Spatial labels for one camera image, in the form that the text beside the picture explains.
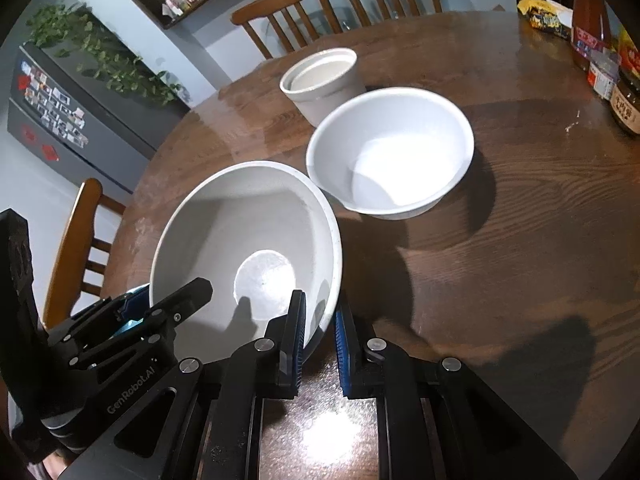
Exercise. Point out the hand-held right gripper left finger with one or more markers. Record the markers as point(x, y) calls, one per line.
point(298, 330)

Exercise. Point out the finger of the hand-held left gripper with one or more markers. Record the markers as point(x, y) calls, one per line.
point(190, 295)
point(135, 294)

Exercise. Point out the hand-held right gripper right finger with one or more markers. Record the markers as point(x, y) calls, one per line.
point(342, 355)

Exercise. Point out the large white bowl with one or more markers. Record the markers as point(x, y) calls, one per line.
point(240, 220)

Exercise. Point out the medium white bowl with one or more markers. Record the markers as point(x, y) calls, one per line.
point(400, 160)

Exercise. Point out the white cylindrical bowl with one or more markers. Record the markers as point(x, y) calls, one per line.
point(325, 95)

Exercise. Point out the grey refrigerator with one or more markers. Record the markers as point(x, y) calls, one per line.
point(100, 140)

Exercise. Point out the group of fridge magnets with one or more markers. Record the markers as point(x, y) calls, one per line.
point(50, 105)

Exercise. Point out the trailing green plant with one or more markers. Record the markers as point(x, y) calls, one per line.
point(100, 45)

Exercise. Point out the brown sauce jar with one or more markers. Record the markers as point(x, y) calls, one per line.
point(625, 110)

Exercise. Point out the small clear labelled bottle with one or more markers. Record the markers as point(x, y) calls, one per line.
point(602, 77)

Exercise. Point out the yellow snack packet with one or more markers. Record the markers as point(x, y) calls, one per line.
point(542, 15)

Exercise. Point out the yellow capped oil bottle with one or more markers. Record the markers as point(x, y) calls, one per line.
point(631, 55)

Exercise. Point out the red sauce bottle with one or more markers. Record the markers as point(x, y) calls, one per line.
point(590, 20)

